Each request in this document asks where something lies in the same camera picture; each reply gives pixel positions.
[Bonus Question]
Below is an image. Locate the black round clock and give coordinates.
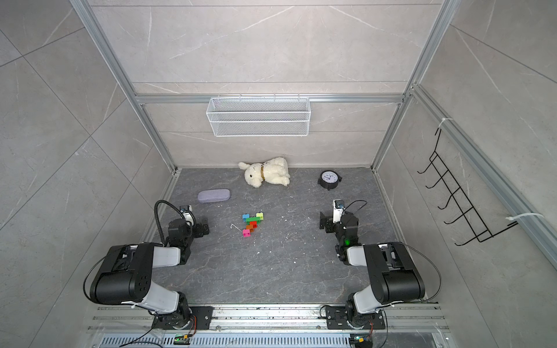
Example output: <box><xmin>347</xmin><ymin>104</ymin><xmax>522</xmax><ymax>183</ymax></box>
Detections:
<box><xmin>318</xmin><ymin>171</ymin><xmax>342</xmax><ymax>191</ymax></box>

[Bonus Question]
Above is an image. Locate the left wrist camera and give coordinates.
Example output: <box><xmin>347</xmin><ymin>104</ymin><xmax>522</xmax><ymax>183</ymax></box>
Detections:
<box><xmin>179</xmin><ymin>205</ymin><xmax>195</xmax><ymax>226</ymax></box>

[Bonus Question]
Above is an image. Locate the white plush dog toy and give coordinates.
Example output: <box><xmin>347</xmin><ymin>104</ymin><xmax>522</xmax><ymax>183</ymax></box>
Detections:
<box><xmin>238</xmin><ymin>157</ymin><xmax>290</xmax><ymax>188</ymax></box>

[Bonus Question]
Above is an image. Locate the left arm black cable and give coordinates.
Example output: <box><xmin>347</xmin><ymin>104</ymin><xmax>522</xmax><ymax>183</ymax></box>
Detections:
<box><xmin>154</xmin><ymin>199</ymin><xmax>187</xmax><ymax>245</ymax></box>

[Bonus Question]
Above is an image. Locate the white wire mesh basket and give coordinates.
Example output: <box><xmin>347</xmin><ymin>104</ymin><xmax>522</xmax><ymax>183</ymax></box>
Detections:
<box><xmin>206</xmin><ymin>97</ymin><xmax>311</xmax><ymax>137</ymax></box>

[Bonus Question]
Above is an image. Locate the green lego brick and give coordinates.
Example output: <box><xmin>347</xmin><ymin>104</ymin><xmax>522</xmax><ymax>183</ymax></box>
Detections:
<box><xmin>246</xmin><ymin>216</ymin><xmax>262</xmax><ymax>223</ymax></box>

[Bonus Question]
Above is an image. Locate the black wall hook rack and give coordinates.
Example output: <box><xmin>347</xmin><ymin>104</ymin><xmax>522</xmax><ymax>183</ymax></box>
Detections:
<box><xmin>417</xmin><ymin>128</ymin><xmax>519</xmax><ymax>247</ymax></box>

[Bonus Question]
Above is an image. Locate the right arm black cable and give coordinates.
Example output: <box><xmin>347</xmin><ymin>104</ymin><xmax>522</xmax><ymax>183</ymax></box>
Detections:
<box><xmin>402</xmin><ymin>243</ymin><xmax>443</xmax><ymax>304</ymax></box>

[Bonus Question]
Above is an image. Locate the white vented cable tray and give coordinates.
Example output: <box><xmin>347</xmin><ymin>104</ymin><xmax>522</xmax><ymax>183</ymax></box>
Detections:
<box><xmin>97</xmin><ymin>333</ymin><xmax>352</xmax><ymax>347</ymax></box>

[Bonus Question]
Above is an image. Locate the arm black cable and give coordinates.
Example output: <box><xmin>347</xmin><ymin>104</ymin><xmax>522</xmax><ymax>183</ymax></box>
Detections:
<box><xmin>402</xmin><ymin>243</ymin><xmax>443</xmax><ymax>304</ymax></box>
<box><xmin>154</xmin><ymin>199</ymin><xmax>187</xmax><ymax>245</ymax></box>

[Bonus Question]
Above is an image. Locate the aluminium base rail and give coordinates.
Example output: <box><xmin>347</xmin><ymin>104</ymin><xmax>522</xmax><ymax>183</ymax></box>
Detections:
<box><xmin>86</xmin><ymin>303</ymin><xmax>451</xmax><ymax>335</ymax></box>

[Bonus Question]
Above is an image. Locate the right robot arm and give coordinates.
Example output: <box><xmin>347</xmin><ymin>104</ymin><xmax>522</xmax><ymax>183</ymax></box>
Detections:
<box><xmin>319</xmin><ymin>210</ymin><xmax>440</xmax><ymax>330</ymax></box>

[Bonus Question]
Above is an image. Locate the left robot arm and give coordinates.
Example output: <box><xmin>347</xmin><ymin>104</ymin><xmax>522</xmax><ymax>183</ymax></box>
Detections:
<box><xmin>86</xmin><ymin>218</ymin><xmax>213</xmax><ymax>331</ymax></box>

